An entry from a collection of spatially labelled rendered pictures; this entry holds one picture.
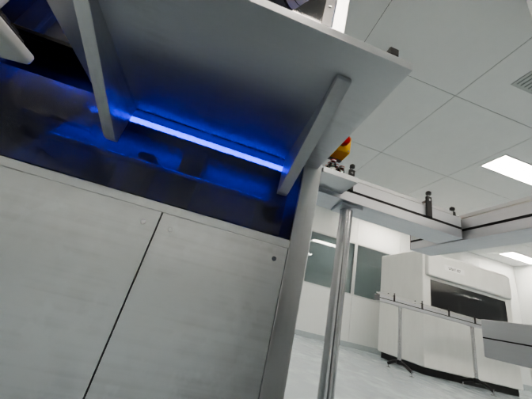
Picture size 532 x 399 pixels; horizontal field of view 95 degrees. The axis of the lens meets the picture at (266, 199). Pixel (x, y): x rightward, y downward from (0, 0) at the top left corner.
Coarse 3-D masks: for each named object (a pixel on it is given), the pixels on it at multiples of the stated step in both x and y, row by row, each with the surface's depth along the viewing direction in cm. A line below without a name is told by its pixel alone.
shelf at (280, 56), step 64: (64, 0) 47; (128, 0) 44; (192, 0) 42; (256, 0) 40; (128, 64) 58; (192, 64) 54; (256, 64) 50; (320, 64) 47; (384, 64) 44; (256, 128) 69
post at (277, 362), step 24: (336, 0) 116; (336, 24) 109; (312, 168) 80; (312, 192) 77; (312, 216) 74; (288, 264) 67; (288, 288) 65; (288, 312) 63; (288, 336) 61; (288, 360) 60; (264, 384) 57
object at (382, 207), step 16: (352, 176) 95; (320, 192) 91; (336, 192) 92; (352, 192) 94; (368, 192) 96; (384, 192) 97; (368, 208) 94; (384, 208) 95; (400, 208) 97; (416, 208) 99; (432, 208) 101; (384, 224) 104; (400, 224) 100; (416, 224) 97; (432, 224) 98; (448, 224) 100; (432, 240) 108; (448, 240) 104
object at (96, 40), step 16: (80, 0) 44; (96, 0) 45; (80, 16) 45; (96, 16) 46; (80, 32) 48; (96, 32) 47; (96, 48) 49; (112, 48) 54; (96, 64) 52; (112, 64) 55; (96, 80) 54; (112, 80) 57; (96, 96) 57; (112, 96) 59; (128, 96) 66; (112, 112) 61; (128, 112) 69; (112, 128) 63
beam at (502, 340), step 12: (492, 324) 84; (504, 324) 80; (516, 324) 77; (492, 336) 82; (504, 336) 79; (516, 336) 76; (528, 336) 74; (492, 348) 81; (504, 348) 78; (516, 348) 76; (528, 348) 73; (504, 360) 78; (516, 360) 75; (528, 360) 72
